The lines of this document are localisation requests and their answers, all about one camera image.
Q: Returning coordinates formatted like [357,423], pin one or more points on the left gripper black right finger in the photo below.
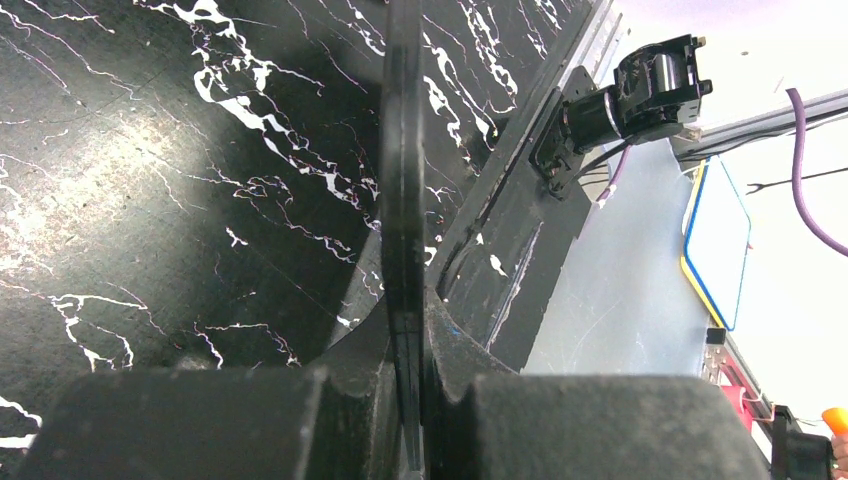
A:
[484,421]

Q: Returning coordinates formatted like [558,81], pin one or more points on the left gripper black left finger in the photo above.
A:
[335,418]

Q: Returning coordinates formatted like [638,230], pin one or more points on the small whiteboard red writing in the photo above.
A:
[401,184]

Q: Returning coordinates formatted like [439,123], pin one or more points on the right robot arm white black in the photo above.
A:
[656,91]

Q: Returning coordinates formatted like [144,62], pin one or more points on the person hand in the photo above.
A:
[840,450]

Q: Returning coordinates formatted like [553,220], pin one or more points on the aluminium stand with red part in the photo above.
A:
[787,451]

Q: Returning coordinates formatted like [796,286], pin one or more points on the blue yellow framed board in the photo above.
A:
[716,238]

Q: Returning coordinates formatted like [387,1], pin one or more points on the orange object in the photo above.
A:
[836,419]

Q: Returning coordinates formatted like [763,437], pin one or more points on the aluminium frame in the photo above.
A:
[755,51]

